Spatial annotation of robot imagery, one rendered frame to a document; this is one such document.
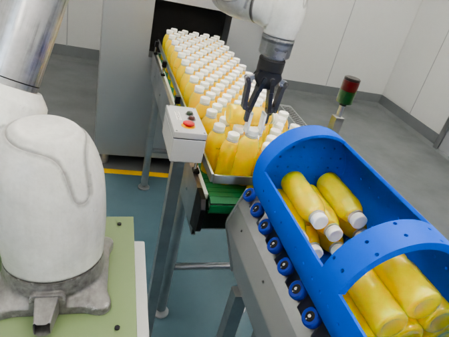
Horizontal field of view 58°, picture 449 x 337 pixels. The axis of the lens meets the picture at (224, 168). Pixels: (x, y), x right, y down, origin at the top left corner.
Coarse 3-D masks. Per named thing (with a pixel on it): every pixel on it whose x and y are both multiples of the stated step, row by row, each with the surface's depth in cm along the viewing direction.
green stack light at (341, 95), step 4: (340, 88) 156; (340, 92) 155; (344, 92) 154; (348, 92) 153; (340, 96) 155; (344, 96) 154; (348, 96) 154; (352, 96) 154; (336, 100) 158; (340, 100) 156; (344, 100) 155; (348, 100) 155; (352, 100) 155; (344, 104) 156; (348, 104) 156
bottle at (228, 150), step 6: (228, 138) 130; (222, 144) 131; (228, 144) 129; (234, 144) 129; (222, 150) 131; (228, 150) 130; (234, 150) 130; (222, 156) 131; (228, 156) 130; (234, 156) 131; (216, 162) 135; (222, 162) 132; (228, 162) 131; (216, 168) 134; (222, 168) 133; (228, 168) 132; (216, 174) 135; (222, 174) 134; (228, 174) 134
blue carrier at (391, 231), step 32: (320, 128) 106; (288, 160) 110; (320, 160) 113; (352, 160) 111; (256, 192) 111; (352, 192) 113; (384, 192) 98; (288, 224) 89; (384, 224) 73; (416, 224) 74; (352, 256) 71; (384, 256) 68; (416, 256) 90; (448, 256) 79; (320, 288) 76; (448, 288) 81; (352, 320) 66
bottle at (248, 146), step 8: (248, 136) 123; (240, 144) 125; (248, 144) 123; (256, 144) 124; (240, 152) 125; (248, 152) 124; (256, 152) 125; (240, 160) 126; (248, 160) 125; (232, 168) 130; (240, 168) 127; (248, 168) 127
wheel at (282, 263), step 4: (280, 260) 99; (284, 260) 98; (288, 260) 97; (280, 264) 98; (284, 264) 97; (288, 264) 96; (292, 264) 96; (280, 268) 97; (284, 268) 96; (288, 268) 96; (292, 268) 96; (280, 272) 97; (284, 272) 96; (288, 272) 95; (292, 272) 96
